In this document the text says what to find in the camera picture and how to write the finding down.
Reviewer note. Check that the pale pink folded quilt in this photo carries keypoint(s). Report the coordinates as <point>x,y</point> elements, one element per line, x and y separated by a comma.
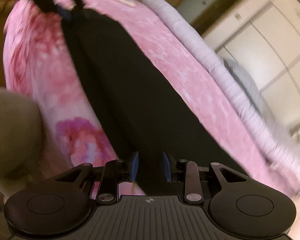
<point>281,158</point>

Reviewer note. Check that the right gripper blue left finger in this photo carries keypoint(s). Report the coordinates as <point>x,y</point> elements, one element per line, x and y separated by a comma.
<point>134,164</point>

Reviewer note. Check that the wooden door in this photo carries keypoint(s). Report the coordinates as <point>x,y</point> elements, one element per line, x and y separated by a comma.
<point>211,14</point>

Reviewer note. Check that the white wardrobe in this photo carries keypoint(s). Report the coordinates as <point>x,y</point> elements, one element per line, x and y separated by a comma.
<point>263,36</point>

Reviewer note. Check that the grey checked cushion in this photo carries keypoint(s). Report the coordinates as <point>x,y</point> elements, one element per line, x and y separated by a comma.
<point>246,82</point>

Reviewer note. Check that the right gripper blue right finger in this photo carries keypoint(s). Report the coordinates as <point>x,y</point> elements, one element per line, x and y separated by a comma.
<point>167,167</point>

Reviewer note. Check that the pink floral bed blanket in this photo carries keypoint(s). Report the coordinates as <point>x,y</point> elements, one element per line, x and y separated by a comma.
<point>37,64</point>

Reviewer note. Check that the black trousers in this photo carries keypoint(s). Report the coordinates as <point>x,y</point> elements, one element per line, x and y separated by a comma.
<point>138,109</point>

